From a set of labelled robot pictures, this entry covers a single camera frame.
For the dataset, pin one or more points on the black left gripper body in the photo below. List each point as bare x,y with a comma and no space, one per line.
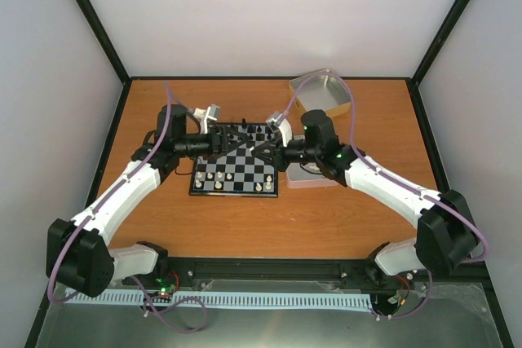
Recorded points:
215,148

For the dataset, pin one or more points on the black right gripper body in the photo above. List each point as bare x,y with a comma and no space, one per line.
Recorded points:
281,163

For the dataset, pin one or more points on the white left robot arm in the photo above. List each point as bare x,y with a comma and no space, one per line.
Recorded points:
78,254

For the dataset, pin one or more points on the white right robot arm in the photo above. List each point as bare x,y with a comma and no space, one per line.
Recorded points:
445,234

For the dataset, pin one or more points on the silver embossed tin tray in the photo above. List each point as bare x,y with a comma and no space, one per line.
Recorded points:
308,175

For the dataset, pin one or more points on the black and silver chessboard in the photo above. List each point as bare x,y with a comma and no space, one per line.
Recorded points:
246,170

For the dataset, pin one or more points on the gold square tin box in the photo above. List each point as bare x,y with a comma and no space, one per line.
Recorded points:
320,90

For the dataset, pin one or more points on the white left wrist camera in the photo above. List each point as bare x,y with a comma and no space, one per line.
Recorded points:
206,116

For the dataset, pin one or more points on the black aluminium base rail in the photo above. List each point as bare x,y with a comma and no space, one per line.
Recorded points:
190,272

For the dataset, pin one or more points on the black frame post left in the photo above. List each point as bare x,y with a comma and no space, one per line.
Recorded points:
87,9

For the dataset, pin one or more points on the black frame post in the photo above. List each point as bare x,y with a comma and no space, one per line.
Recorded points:
446,28
87,9

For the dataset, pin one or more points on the light blue slotted cable duct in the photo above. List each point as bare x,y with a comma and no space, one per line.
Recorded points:
234,300

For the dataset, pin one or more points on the black frame post right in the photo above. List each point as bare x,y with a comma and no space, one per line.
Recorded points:
446,28

